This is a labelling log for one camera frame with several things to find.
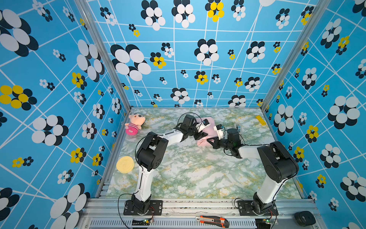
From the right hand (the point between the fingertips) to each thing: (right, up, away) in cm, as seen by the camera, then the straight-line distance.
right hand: (209, 139), depth 94 cm
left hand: (-2, +7, +2) cm, 7 cm away
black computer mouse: (+42, -35, -26) cm, 60 cm away
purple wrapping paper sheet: (0, +6, +1) cm, 6 cm away
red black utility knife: (-1, -37, -25) cm, 44 cm away
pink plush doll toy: (-52, +12, +9) cm, 54 cm away
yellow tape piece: (+43, +13, +17) cm, 49 cm away
